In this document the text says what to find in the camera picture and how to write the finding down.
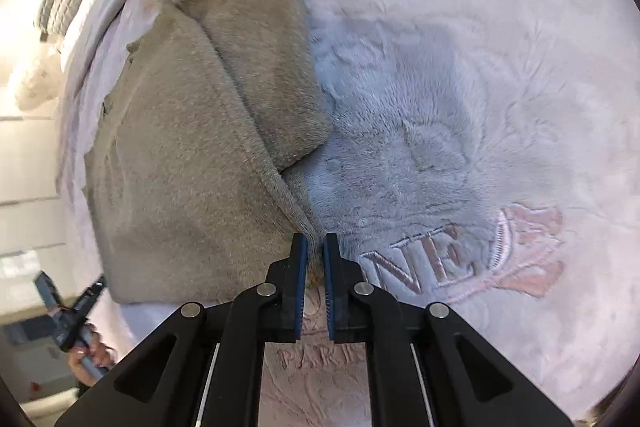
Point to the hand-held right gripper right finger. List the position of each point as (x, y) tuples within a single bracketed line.
[(329, 297)]

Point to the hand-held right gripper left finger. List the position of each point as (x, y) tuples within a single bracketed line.
[(298, 287)]

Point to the grey knit sweater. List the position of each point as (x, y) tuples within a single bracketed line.
[(190, 167)]

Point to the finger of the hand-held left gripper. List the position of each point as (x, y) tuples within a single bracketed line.
[(90, 299), (50, 299)]

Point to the lilac plush blanket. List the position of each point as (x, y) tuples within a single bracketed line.
[(450, 107)]

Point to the lilac duvet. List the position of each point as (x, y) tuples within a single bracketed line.
[(95, 57)]

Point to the person's left hand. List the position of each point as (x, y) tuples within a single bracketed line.
[(97, 352)]

